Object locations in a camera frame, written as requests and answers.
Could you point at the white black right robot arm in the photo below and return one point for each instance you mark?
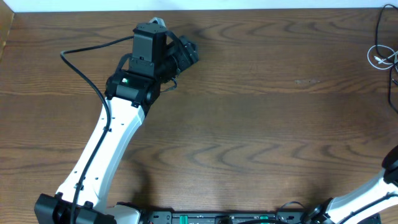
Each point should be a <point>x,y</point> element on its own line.
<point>372,197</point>

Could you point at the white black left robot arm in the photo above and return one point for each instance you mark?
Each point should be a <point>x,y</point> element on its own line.
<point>158,56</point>

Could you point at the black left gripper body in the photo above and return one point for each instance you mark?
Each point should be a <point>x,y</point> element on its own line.
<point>176,61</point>

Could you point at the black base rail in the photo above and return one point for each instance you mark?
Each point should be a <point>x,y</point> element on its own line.
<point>284,214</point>

